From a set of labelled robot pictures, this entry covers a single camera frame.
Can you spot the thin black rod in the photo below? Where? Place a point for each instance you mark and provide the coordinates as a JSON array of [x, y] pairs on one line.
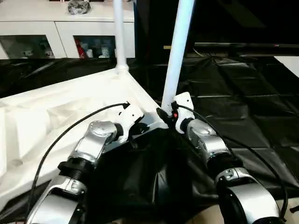
[[294, 209]]

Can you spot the black mat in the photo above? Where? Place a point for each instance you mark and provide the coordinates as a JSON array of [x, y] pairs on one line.
[[245, 116]]

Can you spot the grey metal bar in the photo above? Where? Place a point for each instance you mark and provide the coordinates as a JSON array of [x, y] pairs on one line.
[[233, 45]]

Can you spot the white flat panel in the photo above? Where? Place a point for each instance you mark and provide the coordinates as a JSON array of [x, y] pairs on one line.
[[289, 65]]

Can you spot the white cabinet with glass doors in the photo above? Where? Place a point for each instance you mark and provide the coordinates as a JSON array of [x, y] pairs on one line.
[[58, 25]]

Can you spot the large black case yellow label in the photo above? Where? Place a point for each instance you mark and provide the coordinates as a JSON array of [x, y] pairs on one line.
[[149, 23]]

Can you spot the red bottle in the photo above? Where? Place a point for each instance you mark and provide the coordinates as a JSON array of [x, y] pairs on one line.
[[80, 50]]

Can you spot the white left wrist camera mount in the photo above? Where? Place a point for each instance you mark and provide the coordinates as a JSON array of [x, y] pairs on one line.
[[130, 114]]

